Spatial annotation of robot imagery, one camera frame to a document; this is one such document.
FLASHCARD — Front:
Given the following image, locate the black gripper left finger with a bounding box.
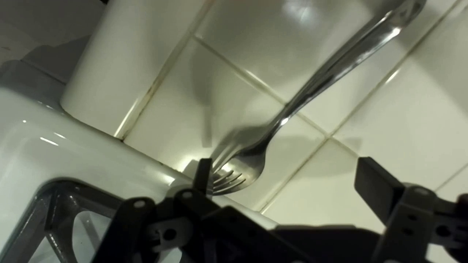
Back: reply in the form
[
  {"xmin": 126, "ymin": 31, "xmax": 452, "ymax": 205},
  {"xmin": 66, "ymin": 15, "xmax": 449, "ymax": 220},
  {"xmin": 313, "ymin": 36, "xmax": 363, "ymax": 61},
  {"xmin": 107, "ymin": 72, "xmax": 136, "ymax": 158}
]
[{"xmin": 93, "ymin": 158, "xmax": 313, "ymax": 263}]

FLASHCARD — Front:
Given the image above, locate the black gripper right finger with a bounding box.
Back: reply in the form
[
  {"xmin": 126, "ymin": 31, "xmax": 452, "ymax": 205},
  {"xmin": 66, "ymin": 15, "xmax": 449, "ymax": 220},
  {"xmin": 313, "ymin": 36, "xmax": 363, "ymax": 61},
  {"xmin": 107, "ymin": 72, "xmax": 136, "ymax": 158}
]
[{"xmin": 354, "ymin": 157, "xmax": 468, "ymax": 263}]

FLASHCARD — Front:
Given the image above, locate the silver metal fork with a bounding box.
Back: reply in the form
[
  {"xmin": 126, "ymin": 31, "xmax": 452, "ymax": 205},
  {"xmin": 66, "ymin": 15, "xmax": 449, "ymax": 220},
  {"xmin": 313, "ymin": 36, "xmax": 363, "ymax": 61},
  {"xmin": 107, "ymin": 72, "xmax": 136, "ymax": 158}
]
[{"xmin": 210, "ymin": 0, "xmax": 427, "ymax": 195}]

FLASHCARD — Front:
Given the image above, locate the white utensil cup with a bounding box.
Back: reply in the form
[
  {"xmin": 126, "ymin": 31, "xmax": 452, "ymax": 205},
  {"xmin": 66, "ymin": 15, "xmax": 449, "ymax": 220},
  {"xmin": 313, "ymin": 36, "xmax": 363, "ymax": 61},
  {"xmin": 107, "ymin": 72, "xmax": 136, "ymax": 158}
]
[{"xmin": 60, "ymin": 0, "xmax": 207, "ymax": 140}]

